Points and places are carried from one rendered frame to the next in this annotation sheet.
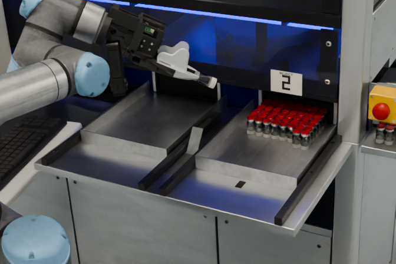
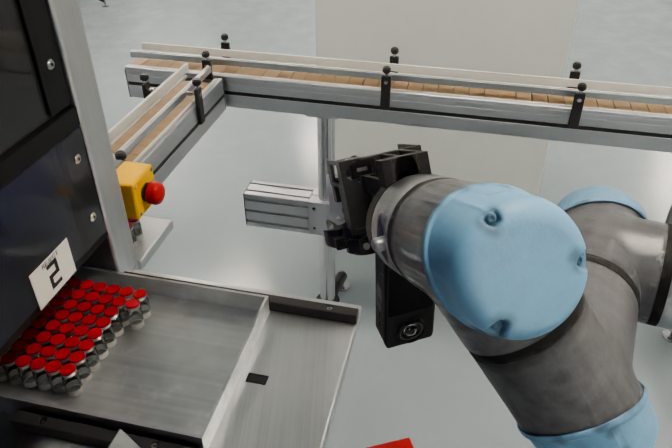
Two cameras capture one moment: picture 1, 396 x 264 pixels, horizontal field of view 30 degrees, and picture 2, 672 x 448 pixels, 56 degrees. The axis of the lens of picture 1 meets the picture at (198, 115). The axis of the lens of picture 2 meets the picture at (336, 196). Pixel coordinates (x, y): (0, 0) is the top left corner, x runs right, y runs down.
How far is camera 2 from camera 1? 1.62 m
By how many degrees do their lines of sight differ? 88
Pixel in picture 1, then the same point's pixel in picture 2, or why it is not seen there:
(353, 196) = not seen: hidden behind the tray
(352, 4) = (81, 74)
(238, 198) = (298, 373)
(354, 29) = (94, 112)
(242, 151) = (148, 392)
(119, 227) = not seen: outside the picture
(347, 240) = not seen: hidden behind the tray
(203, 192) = (290, 424)
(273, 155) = (166, 349)
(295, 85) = (65, 264)
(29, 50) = (624, 331)
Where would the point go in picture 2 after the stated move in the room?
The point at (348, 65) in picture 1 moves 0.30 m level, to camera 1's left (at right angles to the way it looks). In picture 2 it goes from (103, 169) to (99, 301)
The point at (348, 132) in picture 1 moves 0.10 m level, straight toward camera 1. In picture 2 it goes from (127, 259) to (187, 256)
